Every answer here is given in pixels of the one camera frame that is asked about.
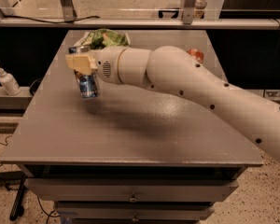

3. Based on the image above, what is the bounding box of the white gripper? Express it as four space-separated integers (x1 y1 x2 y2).
65 46 127 85

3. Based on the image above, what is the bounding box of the blue silver redbull can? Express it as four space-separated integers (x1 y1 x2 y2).
68 46 99 99

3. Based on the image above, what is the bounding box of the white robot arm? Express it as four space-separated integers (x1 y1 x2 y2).
65 46 280 163

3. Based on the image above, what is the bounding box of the red cola can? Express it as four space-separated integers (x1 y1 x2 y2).
188 49 204 63

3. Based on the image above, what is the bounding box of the crumpled green chip bag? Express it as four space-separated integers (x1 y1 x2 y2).
76 28 130 49

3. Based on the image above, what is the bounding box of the white pump dispenser bottle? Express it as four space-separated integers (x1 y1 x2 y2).
0 67 21 96

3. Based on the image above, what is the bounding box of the grey drawer cabinet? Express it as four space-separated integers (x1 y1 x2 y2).
2 30 262 224

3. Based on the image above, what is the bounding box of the upper grey drawer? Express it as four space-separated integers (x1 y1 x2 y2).
25 178 238 203

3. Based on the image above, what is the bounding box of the grey drawer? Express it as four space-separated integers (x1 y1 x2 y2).
25 178 238 203
56 202 214 221

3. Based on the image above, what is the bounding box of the lower grey drawer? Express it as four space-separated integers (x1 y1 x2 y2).
56 202 214 221

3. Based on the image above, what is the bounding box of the black stand leg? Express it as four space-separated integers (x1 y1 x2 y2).
9 175 26 221

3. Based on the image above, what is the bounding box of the left metal bracket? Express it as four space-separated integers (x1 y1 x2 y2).
60 0 77 22

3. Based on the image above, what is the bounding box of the metal bracket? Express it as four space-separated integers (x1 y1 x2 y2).
60 0 77 22
181 0 196 24

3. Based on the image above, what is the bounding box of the black cable on ledge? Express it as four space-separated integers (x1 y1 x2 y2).
0 7 101 25

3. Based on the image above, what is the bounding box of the right metal bracket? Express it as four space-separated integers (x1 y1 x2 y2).
181 0 196 24

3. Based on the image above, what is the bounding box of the black floor cable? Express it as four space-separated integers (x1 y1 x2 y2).
0 128 61 224

